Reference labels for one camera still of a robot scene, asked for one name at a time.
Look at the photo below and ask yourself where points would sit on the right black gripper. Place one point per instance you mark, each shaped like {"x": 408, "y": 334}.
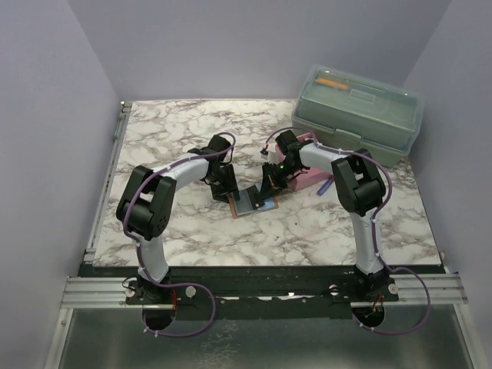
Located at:
{"x": 268, "y": 181}

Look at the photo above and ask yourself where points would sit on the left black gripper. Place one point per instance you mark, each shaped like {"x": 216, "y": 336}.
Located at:
{"x": 219, "y": 194}

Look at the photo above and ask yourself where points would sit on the tan leather card holder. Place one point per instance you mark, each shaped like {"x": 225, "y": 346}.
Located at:
{"x": 237, "y": 211}

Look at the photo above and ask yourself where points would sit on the gold credit card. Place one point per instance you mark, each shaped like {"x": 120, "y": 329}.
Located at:
{"x": 250, "y": 198}

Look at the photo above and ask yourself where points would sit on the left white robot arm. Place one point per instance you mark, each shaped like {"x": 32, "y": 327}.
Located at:
{"x": 145, "y": 206}

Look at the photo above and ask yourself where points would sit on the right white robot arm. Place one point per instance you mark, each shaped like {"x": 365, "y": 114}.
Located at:
{"x": 360, "y": 190}

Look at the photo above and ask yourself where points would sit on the pink card box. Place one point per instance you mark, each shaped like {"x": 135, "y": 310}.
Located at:
{"x": 307, "y": 178}

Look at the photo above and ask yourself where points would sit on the red blue screwdriver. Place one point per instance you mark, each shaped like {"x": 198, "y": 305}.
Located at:
{"x": 325, "y": 186}

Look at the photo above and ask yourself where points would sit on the green plastic toolbox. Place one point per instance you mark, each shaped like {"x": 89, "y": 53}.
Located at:
{"x": 381, "y": 118}

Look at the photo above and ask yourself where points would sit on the orange tool inside toolbox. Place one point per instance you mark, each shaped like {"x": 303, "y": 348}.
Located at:
{"x": 332, "y": 84}

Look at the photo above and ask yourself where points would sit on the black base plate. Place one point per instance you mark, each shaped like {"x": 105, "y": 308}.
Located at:
{"x": 253, "y": 293}

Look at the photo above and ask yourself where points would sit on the aluminium mounting rail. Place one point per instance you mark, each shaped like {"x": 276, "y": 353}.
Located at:
{"x": 444, "y": 289}

